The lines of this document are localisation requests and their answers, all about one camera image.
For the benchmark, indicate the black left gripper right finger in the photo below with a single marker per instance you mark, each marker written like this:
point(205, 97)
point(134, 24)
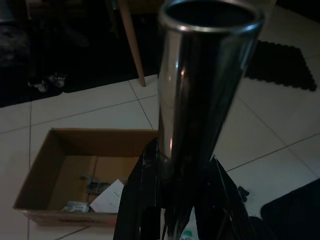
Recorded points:
point(225, 212)

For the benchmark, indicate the blue grey plastic tool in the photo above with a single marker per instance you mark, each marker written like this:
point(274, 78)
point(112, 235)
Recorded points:
point(96, 186)

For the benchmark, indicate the black crumpled scrunchie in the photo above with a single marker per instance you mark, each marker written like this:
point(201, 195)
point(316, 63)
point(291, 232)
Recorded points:
point(243, 193)

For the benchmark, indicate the open brown cardboard box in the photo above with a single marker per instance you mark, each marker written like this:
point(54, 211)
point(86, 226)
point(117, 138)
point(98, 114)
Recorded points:
point(75, 142)

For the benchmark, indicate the small printed packet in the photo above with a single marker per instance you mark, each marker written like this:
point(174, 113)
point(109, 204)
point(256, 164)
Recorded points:
point(75, 207)

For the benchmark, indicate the black rounded floor rug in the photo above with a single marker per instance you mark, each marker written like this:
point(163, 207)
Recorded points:
point(295, 215)

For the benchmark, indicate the silver caster wheel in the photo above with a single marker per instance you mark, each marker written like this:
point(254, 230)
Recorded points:
point(40, 86)
point(58, 80)

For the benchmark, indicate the black interlocking foam mat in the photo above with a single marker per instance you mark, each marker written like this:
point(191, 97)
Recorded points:
point(280, 65)

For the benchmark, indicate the white paper sheet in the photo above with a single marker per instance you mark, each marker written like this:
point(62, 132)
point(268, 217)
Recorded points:
point(107, 197)

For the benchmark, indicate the small green cap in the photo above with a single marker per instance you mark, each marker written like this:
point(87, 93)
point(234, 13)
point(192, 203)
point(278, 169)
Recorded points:
point(187, 233)

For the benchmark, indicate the dark fuzzy carpet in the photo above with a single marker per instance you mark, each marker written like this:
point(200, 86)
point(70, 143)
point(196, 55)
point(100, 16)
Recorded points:
point(105, 62)

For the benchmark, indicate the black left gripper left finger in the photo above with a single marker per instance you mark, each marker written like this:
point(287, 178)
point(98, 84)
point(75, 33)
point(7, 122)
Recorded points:
point(135, 200)

